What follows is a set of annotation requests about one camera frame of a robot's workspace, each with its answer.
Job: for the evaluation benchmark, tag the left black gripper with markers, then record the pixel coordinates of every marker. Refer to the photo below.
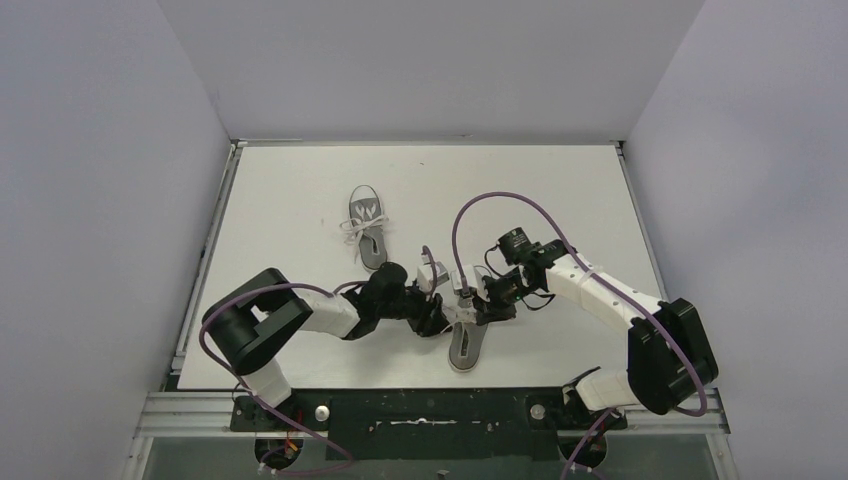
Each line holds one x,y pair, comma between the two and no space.
429,315

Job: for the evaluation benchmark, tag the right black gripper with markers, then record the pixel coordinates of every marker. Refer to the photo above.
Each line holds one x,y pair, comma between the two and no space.
486,313

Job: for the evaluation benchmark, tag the grey canvas sneaker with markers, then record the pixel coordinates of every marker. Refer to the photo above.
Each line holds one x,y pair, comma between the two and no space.
467,338
364,228

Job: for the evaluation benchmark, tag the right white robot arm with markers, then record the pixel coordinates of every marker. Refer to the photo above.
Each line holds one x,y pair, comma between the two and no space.
669,357

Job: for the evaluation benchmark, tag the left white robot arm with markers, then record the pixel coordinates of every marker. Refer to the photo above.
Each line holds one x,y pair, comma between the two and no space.
246,330

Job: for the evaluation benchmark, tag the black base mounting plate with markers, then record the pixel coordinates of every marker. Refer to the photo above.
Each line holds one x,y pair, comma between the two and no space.
452,424

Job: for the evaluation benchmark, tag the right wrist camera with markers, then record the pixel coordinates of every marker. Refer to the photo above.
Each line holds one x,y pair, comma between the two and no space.
468,284

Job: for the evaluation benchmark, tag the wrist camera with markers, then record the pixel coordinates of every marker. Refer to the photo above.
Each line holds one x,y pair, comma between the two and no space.
431,275
468,284

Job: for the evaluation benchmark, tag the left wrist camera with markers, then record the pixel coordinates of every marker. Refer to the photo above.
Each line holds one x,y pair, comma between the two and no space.
431,275

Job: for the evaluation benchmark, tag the aluminium frame rail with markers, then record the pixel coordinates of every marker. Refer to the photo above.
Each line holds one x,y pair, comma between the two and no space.
208,415

